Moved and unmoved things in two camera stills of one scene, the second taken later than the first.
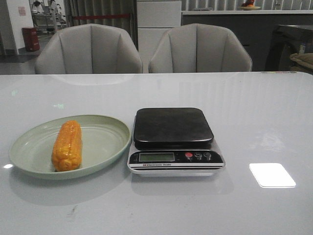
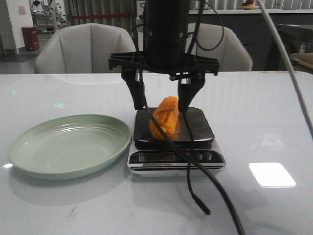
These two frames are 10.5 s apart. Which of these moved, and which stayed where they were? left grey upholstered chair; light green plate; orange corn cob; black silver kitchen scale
Moved: orange corn cob
Stayed: light green plate; black silver kitchen scale; left grey upholstered chair
